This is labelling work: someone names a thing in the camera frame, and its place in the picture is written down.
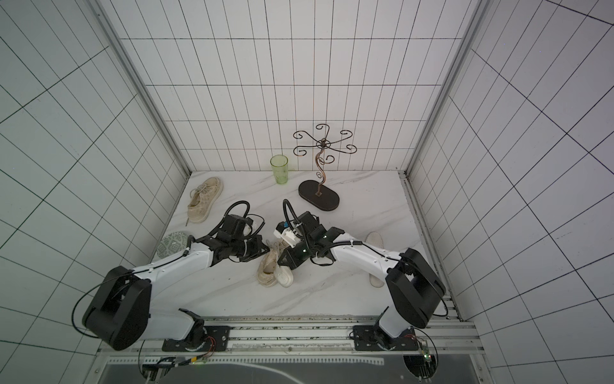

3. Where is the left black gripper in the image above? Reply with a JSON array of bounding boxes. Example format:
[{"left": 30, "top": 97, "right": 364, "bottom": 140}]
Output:
[{"left": 230, "top": 234, "right": 269, "bottom": 262}]

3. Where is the beige lace-up shoe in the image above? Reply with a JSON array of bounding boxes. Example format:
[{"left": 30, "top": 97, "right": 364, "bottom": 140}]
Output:
[{"left": 186, "top": 177, "right": 223, "bottom": 225}]

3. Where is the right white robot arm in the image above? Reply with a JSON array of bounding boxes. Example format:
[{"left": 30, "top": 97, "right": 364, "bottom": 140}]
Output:
[{"left": 273, "top": 199, "right": 446, "bottom": 350}]

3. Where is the metal jewelry stand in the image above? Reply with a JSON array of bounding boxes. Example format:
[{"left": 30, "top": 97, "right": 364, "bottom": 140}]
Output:
[{"left": 293, "top": 123, "right": 358, "bottom": 212}]

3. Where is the patterned ceramic bowl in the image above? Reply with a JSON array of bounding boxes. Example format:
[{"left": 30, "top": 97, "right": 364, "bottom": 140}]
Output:
[{"left": 156, "top": 231, "right": 194, "bottom": 259}]

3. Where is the green plastic cup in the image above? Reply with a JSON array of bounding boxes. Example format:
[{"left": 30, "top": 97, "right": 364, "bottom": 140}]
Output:
[{"left": 270, "top": 155, "right": 289, "bottom": 185}]

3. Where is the aluminium mounting rail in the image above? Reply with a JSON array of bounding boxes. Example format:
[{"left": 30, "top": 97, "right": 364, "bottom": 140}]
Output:
[{"left": 98, "top": 297, "right": 485, "bottom": 358}]

